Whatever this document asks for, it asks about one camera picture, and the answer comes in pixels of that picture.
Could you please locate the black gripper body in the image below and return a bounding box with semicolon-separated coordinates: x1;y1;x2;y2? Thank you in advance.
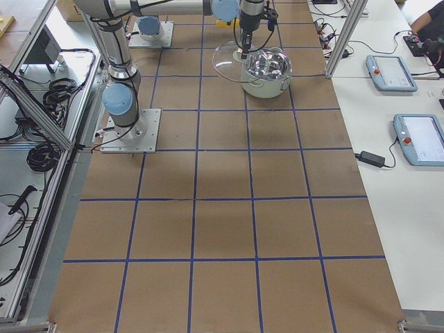
239;0;278;52

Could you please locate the glass pot lid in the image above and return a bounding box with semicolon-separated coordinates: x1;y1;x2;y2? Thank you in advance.
212;41;258;83

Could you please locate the yellow corn cob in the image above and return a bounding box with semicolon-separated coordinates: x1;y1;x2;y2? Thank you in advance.
216;19;239;28

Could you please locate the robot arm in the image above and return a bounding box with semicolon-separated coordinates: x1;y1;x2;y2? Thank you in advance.
133;16;164;44
75;1;278;152

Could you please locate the white steel cooking pot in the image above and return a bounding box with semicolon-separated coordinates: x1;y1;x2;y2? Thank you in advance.
241;47;293;99

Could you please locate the far blue teach pendant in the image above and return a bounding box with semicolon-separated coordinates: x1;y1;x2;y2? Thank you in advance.
366;55;418;92

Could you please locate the blue teach pendant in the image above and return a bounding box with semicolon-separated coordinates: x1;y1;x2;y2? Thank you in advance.
393;114;443;167
366;55;418;92

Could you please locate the black power adapter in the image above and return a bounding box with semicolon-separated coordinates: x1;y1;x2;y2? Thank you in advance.
357;151;385;168

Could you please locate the cardboard box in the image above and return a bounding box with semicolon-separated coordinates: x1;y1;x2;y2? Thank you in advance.
55;0;83;22

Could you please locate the near blue teach pendant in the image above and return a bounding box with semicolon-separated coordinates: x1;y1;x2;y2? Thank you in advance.
393;114;443;167

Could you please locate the aluminium frame post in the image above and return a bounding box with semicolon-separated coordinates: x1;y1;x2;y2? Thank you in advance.
325;0;368;78

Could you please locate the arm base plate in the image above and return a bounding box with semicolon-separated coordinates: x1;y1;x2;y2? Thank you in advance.
129;21;174;49
99;108;162;153

